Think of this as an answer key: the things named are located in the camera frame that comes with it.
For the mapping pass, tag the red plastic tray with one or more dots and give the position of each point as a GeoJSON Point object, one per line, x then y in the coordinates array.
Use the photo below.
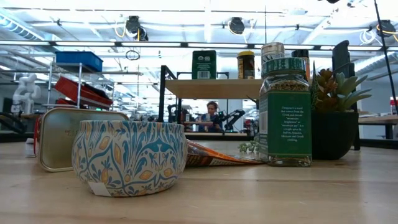
{"type": "Point", "coordinates": [84, 91]}

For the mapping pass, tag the black background robot arm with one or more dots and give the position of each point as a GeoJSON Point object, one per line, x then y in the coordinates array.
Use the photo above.
{"type": "Point", "coordinates": [234, 115]}

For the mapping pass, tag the blue patterned candle tin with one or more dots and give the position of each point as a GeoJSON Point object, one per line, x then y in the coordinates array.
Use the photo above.
{"type": "Point", "coordinates": [130, 155]}

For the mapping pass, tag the person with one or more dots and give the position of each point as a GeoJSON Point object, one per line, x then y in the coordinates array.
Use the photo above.
{"type": "Point", "coordinates": [211, 107]}

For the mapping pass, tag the yellow-lid spice jar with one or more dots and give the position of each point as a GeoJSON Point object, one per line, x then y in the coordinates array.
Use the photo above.
{"type": "Point", "coordinates": [245, 67]}

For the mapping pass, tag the metal storage rack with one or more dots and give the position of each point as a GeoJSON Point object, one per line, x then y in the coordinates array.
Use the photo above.
{"type": "Point", "coordinates": [80, 84]}

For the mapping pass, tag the succulent plant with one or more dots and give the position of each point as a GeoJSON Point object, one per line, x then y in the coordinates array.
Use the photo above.
{"type": "Point", "coordinates": [334, 133]}

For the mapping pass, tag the beige-lid round spice jar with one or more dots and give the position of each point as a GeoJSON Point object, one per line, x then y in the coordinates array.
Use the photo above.
{"type": "Point", "coordinates": [272, 49]}

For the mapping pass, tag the background wooden table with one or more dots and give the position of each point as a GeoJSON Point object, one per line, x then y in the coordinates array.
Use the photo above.
{"type": "Point", "coordinates": [379, 119]}

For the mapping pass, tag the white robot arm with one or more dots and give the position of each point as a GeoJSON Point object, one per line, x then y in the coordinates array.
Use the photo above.
{"type": "Point", "coordinates": [26, 90]}

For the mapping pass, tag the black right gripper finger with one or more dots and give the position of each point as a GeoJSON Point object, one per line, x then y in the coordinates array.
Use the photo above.
{"type": "Point", "coordinates": [341, 57]}

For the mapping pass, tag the blue storage bin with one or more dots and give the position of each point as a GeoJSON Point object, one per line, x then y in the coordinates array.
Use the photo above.
{"type": "Point", "coordinates": [79, 60]}

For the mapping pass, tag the orange spice bottle black cap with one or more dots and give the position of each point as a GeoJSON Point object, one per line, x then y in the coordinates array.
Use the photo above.
{"type": "Point", "coordinates": [300, 53]}

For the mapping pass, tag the green-lid oregano jar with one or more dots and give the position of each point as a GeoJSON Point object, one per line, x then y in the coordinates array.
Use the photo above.
{"type": "Point", "coordinates": [286, 124]}

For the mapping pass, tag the red rectangular tin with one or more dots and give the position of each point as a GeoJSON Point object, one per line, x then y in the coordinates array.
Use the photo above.
{"type": "Point", "coordinates": [59, 140]}

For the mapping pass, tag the wooden shelf with black frame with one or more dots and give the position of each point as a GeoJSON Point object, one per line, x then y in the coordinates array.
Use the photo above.
{"type": "Point", "coordinates": [214, 88]}

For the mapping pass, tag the dark green rectangular tin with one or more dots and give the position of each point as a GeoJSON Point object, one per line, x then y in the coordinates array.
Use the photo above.
{"type": "Point", "coordinates": [204, 62]}

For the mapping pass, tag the orange spice packet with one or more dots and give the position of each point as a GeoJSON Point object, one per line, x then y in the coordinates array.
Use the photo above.
{"type": "Point", "coordinates": [211, 157]}

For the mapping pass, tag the black ceiling-mounted device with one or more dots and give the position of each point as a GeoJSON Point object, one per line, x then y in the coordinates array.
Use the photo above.
{"type": "Point", "coordinates": [133, 26]}
{"type": "Point", "coordinates": [237, 25]}
{"type": "Point", "coordinates": [385, 28]}

